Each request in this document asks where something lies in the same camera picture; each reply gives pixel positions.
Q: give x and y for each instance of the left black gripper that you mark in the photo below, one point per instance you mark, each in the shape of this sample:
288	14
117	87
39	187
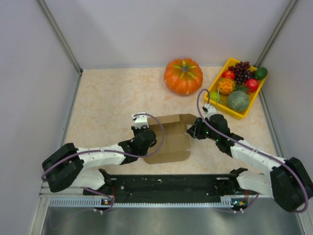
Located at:
135	130

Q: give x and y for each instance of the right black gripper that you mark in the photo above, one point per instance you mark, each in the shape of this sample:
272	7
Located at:
195	130

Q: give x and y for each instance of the brown cardboard box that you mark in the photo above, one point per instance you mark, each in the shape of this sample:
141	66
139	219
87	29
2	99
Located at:
177	143

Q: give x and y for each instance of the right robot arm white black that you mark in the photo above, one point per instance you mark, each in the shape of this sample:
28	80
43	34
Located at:
268	164

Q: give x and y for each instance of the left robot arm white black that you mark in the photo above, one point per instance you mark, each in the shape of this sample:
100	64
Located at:
71	166

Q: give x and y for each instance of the green lime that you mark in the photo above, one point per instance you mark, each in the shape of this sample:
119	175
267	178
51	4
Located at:
215	96

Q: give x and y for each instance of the green melon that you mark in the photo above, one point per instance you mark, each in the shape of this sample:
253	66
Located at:
238	101

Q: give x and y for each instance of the orange pineapple toy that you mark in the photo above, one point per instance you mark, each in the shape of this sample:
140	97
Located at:
226	86

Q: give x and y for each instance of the orange pumpkin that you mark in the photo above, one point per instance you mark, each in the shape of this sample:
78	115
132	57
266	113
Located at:
183	76

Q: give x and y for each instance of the red apple left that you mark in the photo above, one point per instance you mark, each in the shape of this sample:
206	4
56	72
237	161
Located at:
228	74

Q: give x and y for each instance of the red apple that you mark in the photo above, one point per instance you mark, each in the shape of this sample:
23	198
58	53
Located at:
252	85
228	74

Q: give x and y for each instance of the red apple right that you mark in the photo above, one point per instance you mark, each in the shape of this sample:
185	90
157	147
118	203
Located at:
252	85

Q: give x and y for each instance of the dark purple grape bunch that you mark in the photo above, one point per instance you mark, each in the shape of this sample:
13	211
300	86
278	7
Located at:
242	72

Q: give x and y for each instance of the green avocado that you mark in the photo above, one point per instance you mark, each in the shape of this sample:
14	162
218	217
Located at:
260	73

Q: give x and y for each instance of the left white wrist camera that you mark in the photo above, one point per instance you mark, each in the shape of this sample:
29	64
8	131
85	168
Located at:
140	120

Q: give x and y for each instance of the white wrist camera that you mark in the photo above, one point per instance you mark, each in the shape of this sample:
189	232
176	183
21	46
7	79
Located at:
140	120
209	110

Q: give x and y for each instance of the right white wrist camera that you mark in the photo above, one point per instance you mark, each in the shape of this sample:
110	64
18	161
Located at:
209	110

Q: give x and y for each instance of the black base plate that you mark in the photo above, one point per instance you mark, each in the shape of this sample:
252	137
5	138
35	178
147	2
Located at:
190	188

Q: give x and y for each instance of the white cable duct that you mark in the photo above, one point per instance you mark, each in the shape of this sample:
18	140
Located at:
103	203

